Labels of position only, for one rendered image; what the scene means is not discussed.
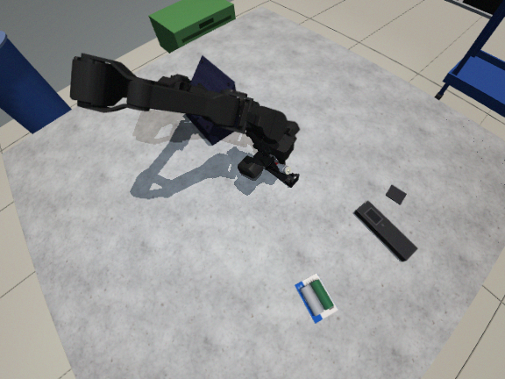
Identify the dark grey flat rectangular piece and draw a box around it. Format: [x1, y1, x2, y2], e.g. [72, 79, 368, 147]
[386, 185, 407, 205]

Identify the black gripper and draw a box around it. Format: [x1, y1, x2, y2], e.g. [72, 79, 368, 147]
[238, 121, 301, 179]

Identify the grey battery with red band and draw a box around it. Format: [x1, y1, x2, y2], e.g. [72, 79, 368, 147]
[275, 162, 291, 175]

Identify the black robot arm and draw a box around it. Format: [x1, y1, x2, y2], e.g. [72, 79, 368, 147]
[70, 54, 297, 160]

